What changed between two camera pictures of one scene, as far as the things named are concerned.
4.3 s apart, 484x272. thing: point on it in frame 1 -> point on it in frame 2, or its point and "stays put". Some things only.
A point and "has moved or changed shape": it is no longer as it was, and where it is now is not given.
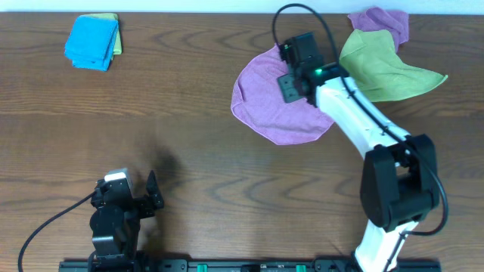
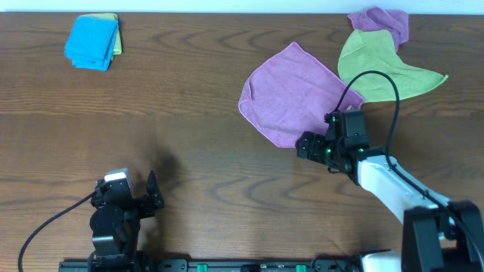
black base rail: [401, 265] stays put
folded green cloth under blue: [108, 17] stays put
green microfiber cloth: [372, 60] stays put
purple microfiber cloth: [258, 101] has moved or changed shape
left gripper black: [141, 203] stays put
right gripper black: [289, 88] -> [312, 147]
